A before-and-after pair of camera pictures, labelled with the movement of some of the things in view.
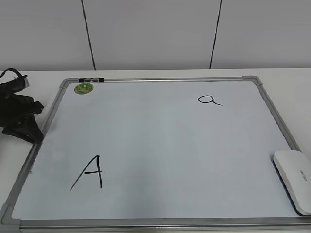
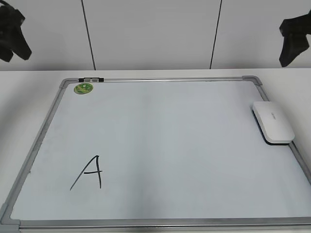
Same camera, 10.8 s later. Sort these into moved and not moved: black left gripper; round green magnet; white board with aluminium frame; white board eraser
Moved: white board eraser; black left gripper
Not moved: round green magnet; white board with aluminium frame
